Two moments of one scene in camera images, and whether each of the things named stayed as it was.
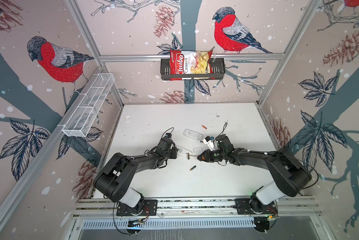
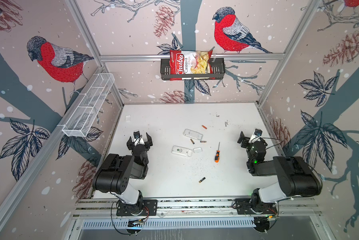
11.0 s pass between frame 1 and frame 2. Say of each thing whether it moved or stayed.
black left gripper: moved
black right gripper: moved
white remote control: stayed
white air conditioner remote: stayed
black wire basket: stayed
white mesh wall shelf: stayed
